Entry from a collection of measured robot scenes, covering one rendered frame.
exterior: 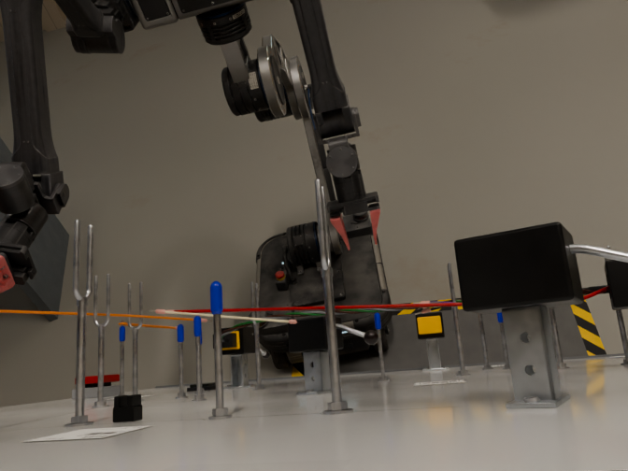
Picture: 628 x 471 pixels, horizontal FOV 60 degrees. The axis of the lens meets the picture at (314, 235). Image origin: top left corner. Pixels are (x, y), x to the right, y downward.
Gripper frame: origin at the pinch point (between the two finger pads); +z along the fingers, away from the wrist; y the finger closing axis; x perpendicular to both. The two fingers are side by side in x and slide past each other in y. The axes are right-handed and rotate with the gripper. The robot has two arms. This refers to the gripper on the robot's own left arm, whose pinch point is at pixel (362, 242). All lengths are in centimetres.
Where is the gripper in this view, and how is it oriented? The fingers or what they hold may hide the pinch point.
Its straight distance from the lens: 109.7
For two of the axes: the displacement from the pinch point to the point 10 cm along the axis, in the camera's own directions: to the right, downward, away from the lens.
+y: 9.7, -2.0, -1.2
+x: 0.8, -2.0, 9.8
